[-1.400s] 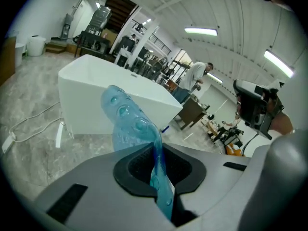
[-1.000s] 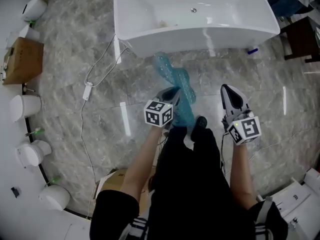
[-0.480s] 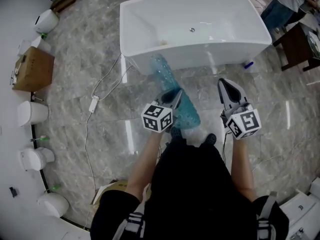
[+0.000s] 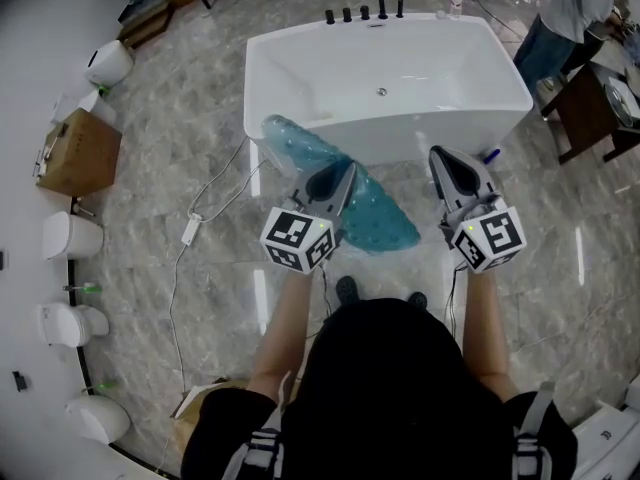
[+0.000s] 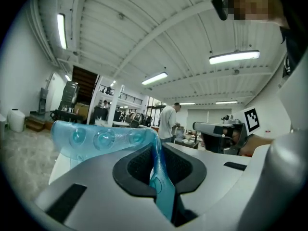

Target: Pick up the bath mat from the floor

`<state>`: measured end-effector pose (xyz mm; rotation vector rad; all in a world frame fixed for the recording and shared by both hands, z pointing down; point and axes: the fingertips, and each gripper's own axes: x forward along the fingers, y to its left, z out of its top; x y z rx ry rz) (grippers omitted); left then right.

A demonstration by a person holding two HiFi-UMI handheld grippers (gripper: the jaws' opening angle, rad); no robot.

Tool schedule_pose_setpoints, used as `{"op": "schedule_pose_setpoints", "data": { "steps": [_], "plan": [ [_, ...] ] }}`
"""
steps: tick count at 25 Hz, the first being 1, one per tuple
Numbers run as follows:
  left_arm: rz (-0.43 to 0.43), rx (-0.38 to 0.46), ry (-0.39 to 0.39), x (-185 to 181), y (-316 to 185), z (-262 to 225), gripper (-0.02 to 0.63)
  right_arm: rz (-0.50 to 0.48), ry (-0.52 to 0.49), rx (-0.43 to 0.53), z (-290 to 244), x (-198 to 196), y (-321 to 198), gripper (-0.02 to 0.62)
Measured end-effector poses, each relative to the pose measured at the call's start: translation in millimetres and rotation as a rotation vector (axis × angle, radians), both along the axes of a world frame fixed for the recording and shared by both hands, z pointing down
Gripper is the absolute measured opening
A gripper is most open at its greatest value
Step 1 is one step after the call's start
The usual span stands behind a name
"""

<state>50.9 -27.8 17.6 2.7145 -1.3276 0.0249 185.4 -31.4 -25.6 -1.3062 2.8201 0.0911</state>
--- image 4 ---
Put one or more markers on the white bathtub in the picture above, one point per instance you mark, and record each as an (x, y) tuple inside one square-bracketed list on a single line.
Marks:
[(360, 63)]

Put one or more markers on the tall black faucet spout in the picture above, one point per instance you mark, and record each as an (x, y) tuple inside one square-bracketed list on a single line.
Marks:
[(382, 3)]

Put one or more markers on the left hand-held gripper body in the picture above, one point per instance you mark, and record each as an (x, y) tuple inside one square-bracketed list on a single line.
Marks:
[(295, 235)]

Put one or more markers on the short black faucet knob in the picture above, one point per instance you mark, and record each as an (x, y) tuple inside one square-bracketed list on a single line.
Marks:
[(365, 13), (330, 16), (347, 15)]

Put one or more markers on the person's black shoe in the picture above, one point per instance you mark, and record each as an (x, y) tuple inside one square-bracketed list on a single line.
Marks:
[(347, 288), (418, 299)]

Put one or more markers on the small black wall fitting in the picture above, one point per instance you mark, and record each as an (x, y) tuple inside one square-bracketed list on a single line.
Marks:
[(20, 380)]

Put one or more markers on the dark wooden table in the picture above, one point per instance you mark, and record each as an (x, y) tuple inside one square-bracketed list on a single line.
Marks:
[(585, 113)]

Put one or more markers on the person's left black shoe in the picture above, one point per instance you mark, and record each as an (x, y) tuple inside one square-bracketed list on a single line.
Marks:
[(347, 288)]

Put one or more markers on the person's black shirt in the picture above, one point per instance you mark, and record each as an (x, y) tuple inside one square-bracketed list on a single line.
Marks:
[(385, 398)]

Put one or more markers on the small blue object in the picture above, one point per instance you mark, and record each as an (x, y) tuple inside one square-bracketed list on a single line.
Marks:
[(491, 156)]

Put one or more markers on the person's right forearm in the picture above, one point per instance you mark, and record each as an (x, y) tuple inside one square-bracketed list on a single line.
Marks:
[(485, 328)]

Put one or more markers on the open cardboard box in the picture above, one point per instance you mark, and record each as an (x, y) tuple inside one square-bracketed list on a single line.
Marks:
[(200, 408)]

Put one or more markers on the blue translucent bath mat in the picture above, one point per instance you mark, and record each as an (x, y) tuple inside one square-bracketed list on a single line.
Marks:
[(380, 218)]

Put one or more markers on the white power adapter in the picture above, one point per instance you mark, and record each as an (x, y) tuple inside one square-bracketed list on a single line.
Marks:
[(191, 228)]

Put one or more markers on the green toilet brush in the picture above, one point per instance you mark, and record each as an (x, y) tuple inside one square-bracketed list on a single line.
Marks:
[(85, 287), (102, 89), (102, 386)]

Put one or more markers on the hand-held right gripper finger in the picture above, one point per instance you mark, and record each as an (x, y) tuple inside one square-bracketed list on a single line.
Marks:
[(482, 178), (441, 178)]

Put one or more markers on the brown cardboard box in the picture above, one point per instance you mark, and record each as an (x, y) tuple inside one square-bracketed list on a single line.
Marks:
[(82, 153)]

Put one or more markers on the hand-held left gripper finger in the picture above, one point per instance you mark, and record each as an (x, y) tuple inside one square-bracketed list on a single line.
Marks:
[(351, 188), (337, 178)]

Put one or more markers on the tall black hand shower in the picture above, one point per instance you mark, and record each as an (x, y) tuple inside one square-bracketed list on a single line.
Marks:
[(400, 4)]

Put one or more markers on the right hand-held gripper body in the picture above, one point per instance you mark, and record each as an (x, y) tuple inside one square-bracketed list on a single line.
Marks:
[(492, 240)]

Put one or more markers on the person's right black shoe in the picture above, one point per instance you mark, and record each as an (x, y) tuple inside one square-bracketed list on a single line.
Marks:
[(418, 299)]

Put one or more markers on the clear plastic water bottle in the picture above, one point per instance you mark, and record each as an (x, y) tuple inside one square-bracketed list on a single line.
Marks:
[(455, 4)]

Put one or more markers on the person's left forearm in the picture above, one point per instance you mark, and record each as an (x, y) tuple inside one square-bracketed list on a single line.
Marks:
[(282, 328)]

